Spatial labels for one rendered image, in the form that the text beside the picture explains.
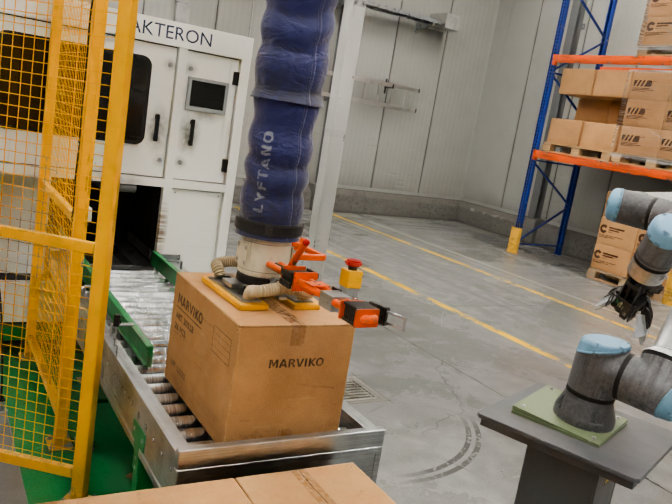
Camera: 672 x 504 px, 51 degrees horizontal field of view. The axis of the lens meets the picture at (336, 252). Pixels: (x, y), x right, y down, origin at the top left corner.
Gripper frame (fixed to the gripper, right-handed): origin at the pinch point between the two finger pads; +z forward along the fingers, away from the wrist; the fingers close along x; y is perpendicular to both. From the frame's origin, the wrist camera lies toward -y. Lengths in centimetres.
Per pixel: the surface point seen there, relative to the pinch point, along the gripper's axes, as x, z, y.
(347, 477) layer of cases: -27, 54, 65
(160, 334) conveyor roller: -146, 104, 67
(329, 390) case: -52, 48, 54
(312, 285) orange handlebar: -63, 9, 57
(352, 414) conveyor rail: -50, 68, 42
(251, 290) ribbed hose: -81, 23, 65
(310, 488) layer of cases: -28, 49, 78
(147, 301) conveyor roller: -190, 130, 53
